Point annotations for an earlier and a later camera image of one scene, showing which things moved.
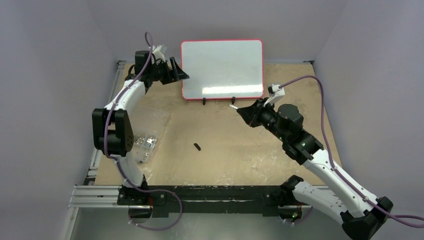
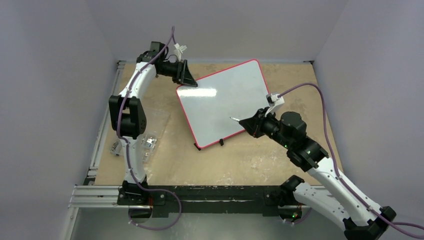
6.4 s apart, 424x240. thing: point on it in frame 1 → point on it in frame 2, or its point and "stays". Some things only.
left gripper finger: x=182 y=75 → x=194 y=84
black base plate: x=206 y=199 stays
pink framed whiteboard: x=223 y=69 → x=238 y=91
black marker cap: x=197 y=146 stays
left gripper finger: x=175 y=69 → x=188 y=78
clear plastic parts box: x=148 y=127 stays
